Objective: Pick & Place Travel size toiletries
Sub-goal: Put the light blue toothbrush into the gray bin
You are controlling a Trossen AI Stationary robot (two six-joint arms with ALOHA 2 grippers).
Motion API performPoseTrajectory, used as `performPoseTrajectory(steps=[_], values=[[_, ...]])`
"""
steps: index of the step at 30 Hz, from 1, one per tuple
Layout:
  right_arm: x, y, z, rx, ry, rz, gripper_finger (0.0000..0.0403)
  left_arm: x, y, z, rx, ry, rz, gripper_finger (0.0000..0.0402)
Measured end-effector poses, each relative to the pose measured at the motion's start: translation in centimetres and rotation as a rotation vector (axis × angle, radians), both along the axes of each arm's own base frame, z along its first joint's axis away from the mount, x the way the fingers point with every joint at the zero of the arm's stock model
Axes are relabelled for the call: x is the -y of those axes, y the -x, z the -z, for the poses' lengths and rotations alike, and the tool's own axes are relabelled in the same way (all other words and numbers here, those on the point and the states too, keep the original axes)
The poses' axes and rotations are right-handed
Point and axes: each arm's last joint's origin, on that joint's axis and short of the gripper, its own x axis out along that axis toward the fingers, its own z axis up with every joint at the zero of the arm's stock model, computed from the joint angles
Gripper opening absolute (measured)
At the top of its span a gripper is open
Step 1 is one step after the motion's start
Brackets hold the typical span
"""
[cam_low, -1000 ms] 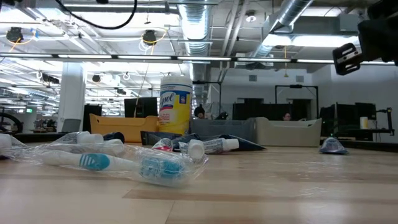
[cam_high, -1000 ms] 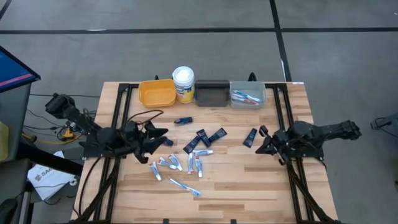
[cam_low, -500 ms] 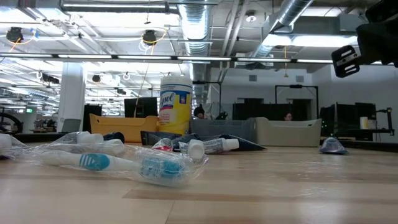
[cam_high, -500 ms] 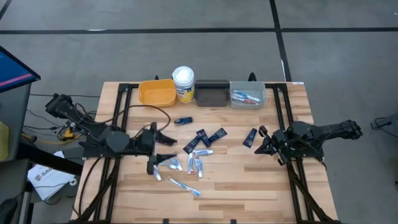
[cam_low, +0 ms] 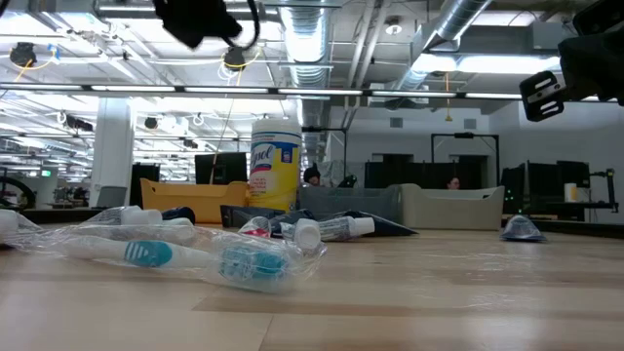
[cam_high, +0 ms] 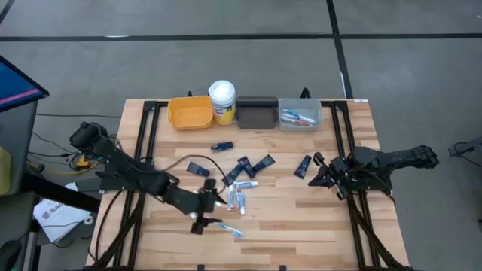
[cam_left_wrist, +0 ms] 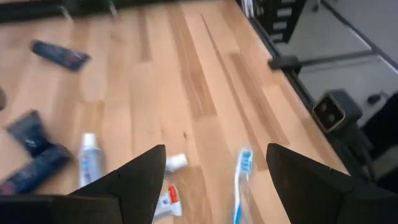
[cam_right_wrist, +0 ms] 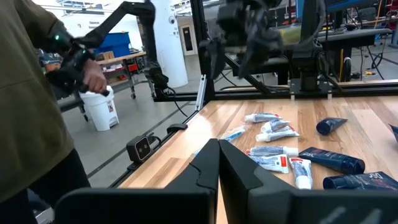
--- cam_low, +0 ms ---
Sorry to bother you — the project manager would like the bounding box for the dark grey plastic bin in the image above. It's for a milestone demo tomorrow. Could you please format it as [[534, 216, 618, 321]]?
[[297, 183, 406, 226]]

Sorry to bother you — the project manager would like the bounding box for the black robot stand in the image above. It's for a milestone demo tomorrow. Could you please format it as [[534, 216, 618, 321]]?
[[589, 168, 620, 215]]

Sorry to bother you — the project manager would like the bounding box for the blue white toothbrush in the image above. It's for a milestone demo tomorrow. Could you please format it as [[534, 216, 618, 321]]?
[[2, 223, 329, 295]]

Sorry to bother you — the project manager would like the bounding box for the black monitor bank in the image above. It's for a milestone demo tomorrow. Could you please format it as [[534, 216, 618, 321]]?
[[500, 159, 592, 216]]

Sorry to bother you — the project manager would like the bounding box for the black ceiling camera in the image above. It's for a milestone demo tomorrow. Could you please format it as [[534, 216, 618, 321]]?
[[222, 46, 248, 73], [9, 42, 38, 68]]

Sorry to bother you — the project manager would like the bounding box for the black cabinet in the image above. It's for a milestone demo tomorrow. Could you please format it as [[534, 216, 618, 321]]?
[[129, 163, 161, 209]]

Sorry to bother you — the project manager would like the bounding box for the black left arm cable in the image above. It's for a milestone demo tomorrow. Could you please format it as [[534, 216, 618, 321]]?
[[221, 0, 262, 53]]

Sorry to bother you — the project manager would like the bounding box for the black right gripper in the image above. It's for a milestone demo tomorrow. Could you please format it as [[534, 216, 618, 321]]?
[[519, 28, 624, 123]]

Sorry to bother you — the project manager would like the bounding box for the light grey plastic bin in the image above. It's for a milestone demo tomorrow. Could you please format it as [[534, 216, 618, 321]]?
[[399, 182, 507, 231]]

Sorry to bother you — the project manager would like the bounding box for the orange plastic bin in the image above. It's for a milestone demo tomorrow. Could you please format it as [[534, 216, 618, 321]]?
[[139, 177, 250, 224]]

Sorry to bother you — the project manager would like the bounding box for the white building pillar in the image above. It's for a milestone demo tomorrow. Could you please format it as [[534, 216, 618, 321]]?
[[89, 97, 137, 209]]

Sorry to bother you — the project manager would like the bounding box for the black monitor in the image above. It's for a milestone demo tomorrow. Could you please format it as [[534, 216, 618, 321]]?
[[194, 151, 249, 185]]

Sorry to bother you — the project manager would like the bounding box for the yellow hanging cord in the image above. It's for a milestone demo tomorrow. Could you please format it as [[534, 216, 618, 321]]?
[[443, 72, 453, 123]]

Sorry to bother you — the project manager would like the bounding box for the yellow Lysol wipes canister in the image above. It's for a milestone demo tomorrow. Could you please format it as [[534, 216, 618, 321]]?
[[248, 118, 303, 214]]

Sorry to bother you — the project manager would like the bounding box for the black partition wall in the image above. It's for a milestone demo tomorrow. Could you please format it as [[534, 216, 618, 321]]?
[[364, 154, 488, 190]]

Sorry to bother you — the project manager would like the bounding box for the smooth silver ventilation duct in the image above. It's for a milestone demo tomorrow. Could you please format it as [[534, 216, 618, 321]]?
[[389, 0, 493, 94]]

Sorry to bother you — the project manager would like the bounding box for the long ceiling light strip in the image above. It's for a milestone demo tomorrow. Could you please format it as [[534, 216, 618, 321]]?
[[0, 83, 624, 101]]

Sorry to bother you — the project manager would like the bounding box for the ribbed silver ventilation duct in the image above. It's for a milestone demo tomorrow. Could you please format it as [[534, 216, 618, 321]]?
[[278, 0, 333, 89]]

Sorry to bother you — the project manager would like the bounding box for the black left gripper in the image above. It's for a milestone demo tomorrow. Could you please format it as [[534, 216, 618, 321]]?
[[153, 0, 244, 50]]

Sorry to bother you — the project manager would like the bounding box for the grey laptop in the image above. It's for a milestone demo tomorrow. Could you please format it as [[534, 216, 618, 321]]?
[[96, 185, 129, 210]]

